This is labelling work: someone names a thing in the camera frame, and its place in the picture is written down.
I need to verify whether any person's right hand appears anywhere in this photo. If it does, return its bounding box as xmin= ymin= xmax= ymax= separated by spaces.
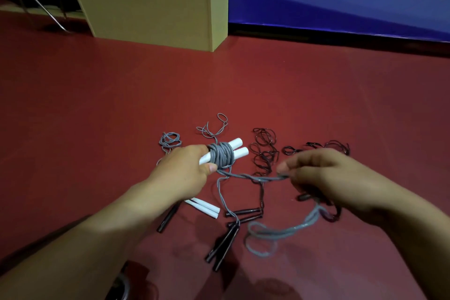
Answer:
xmin=277 ymin=149 xmax=387 ymax=226

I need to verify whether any person's left hand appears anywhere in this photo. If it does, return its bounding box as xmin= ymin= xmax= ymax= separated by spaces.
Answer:
xmin=146 ymin=144 xmax=218 ymax=205

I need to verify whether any white-handled jump rope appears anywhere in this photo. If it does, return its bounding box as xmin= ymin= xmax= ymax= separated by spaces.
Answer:
xmin=156 ymin=132 xmax=221 ymax=220
xmin=199 ymin=138 xmax=331 ymax=258

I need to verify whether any person's right forearm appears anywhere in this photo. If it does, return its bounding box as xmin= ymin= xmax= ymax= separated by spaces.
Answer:
xmin=367 ymin=173 xmax=450 ymax=300

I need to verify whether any person's left forearm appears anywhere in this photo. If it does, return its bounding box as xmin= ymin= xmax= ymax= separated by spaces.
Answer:
xmin=0 ymin=177 xmax=176 ymax=300

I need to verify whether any blue banner with white print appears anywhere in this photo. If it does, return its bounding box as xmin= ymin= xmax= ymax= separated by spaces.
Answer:
xmin=229 ymin=0 xmax=450 ymax=43

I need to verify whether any black jump rope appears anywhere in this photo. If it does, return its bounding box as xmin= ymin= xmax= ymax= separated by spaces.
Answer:
xmin=282 ymin=140 xmax=351 ymax=223
xmin=225 ymin=127 xmax=280 ymax=229

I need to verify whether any black jump rope handle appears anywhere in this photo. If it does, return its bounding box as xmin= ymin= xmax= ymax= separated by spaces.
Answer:
xmin=156 ymin=201 xmax=182 ymax=234

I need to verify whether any black-handled jump rope, grey cord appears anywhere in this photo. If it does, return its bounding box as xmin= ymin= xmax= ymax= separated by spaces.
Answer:
xmin=196 ymin=113 xmax=242 ymax=272

